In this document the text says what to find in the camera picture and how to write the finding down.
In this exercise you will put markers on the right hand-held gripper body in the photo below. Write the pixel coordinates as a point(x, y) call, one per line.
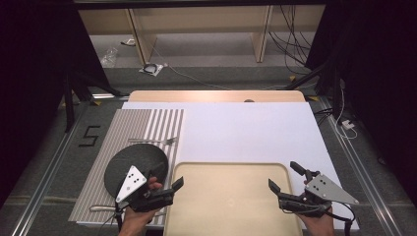
point(323, 188)

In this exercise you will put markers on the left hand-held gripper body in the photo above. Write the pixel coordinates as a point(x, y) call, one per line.
point(131, 183)

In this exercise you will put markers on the black round plate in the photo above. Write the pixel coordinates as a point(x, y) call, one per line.
point(137, 157)

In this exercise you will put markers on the silver fork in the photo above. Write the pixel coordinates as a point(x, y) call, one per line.
point(154, 141)

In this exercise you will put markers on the beige plastic tray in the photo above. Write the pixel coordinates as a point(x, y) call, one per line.
point(229, 196)

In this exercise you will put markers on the person's right hand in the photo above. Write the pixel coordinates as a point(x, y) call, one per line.
point(319, 226)

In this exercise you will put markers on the person's left hand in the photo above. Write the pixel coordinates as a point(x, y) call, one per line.
point(134, 223)

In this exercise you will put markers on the grey white striped placemat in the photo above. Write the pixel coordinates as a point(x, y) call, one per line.
point(131, 124)

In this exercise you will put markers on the white board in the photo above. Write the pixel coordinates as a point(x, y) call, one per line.
point(246, 131)

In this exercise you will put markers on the white power adapter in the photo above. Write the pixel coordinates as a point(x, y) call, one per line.
point(347, 124)

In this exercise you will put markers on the black metal stand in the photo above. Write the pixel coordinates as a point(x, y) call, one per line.
point(69, 105)
point(314, 73)

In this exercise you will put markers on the clear plastic bag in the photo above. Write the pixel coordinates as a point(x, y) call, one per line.
point(109, 57)

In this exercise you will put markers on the black curtain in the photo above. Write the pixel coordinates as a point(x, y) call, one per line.
point(380, 72)
point(29, 72)

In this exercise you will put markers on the aluminium floor rail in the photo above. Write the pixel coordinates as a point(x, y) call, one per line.
point(364, 177)
point(49, 177)

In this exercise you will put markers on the light wooden desk frame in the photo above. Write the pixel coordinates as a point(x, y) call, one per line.
point(196, 19)

